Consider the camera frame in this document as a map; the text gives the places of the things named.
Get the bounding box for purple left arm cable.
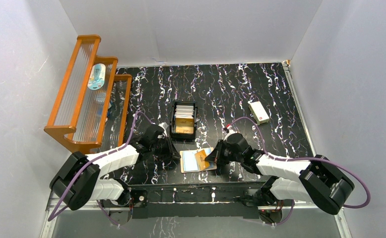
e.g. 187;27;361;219
48;112;154;227

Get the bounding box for black plastic card bin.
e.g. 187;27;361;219
170;101;197;142

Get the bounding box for blue white blister pack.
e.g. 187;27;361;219
87;63;106;90

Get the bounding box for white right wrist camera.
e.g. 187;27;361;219
223;125;236;135

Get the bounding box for white cardboard box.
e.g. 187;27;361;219
248;101;269;125

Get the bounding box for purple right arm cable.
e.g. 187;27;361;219
224;117;371;227

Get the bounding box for aluminium frame rail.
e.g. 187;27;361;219
47;182;351;238

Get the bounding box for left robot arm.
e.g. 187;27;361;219
50;122;180;211

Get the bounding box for stack of white cards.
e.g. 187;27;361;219
174;105;195;119

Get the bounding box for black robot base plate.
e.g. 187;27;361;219
101;183;294;220

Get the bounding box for tan blue card holder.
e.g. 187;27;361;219
180;147;217;173

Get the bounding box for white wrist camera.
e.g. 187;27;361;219
223;125;236;135
158;122;169;139

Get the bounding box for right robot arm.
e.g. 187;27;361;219
204;133;355;215

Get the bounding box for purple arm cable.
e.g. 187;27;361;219
224;117;371;227
48;112;154;227

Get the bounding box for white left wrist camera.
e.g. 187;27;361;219
158;122;169;139

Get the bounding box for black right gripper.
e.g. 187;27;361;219
205;139;243;165

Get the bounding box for blue items on rack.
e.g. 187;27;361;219
96;93;115;119

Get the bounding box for orange wooden tiered rack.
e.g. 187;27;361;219
44;35;133;154

